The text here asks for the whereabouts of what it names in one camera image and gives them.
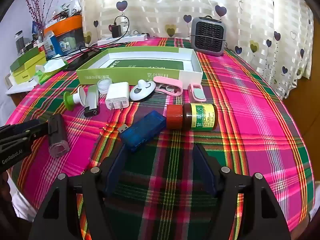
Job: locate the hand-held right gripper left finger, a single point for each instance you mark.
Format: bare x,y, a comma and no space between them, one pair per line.
116,170

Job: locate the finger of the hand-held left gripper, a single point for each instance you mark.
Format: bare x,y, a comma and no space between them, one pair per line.
17,138
35,126

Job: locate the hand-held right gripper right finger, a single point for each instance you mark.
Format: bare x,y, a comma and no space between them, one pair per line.
203,170

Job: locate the black device with clear cap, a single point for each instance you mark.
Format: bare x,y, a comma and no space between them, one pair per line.
58,132

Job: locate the green suction cup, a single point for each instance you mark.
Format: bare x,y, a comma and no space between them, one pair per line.
72,98

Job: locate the translucent blue usb device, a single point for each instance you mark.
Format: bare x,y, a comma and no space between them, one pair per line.
143,130

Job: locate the brown medicine bottle red cap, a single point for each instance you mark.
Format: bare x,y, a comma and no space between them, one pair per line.
197,116

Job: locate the silver and black lighter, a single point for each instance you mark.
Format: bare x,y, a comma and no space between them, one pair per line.
92,100

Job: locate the white charger plug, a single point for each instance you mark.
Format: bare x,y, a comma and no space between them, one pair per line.
117,95

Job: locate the small pink and green clip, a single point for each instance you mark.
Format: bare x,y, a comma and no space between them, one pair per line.
198,93

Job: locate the long pink clip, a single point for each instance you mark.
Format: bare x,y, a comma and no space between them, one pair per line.
167,82

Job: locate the shallow green cardboard box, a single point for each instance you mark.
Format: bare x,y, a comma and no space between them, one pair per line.
130,73

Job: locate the green and white tissue pack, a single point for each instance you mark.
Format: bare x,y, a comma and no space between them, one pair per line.
51,68

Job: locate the pink and green plaid tablecloth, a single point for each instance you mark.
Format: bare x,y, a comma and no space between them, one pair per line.
250,120

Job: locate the black smartphone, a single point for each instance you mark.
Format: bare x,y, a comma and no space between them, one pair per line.
78,61

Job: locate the small clear plastic jar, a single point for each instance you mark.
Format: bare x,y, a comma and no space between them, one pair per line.
104,85

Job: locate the white panda-shaped gadget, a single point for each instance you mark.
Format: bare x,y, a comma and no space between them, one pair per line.
142,91

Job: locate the blue and white carton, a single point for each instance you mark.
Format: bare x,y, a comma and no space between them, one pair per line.
52,45

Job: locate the dark glass jar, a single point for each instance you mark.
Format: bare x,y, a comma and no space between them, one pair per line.
19,42

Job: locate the orange-lidded storage container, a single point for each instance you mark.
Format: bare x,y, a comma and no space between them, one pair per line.
66,26

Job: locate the purple dried flower branches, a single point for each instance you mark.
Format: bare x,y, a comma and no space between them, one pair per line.
37,7

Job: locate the white power strip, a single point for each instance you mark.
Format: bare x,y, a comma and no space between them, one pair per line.
120,39

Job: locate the black power adapter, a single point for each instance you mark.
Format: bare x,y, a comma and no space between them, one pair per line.
116,31

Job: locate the small grey heater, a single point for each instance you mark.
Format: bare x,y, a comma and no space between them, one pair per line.
208,36

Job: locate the white curtain with hearts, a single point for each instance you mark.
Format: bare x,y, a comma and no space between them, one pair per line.
162,10

